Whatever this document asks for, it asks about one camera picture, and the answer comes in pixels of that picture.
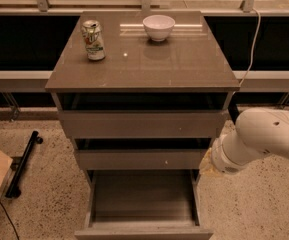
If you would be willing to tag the grey top drawer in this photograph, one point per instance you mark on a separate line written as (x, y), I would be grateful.
(141, 116)

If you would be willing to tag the black cabinet leg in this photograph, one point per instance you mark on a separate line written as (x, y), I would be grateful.
(233, 112)

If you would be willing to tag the grey drawer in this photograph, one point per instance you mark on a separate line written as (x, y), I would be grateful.
(141, 116)
(143, 205)
(141, 154)

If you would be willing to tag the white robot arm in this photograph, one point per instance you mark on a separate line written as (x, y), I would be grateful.
(258, 133)

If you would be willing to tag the black metal bar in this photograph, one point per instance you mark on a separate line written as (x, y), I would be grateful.
(13, 190)

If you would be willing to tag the white bowl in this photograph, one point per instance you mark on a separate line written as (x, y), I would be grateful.
(158, 27)

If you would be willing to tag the green soda can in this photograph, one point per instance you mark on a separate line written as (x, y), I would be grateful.
(93, 39)

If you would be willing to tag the grey drawer cabinet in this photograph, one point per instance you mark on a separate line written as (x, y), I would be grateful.
(188, 61)

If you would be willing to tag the grey middle drawer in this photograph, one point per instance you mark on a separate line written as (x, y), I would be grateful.
(141, 154)

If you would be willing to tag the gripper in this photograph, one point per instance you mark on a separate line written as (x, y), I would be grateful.
(221, 159)

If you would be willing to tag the grey bottom drawer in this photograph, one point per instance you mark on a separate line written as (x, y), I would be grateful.
(143, 205)

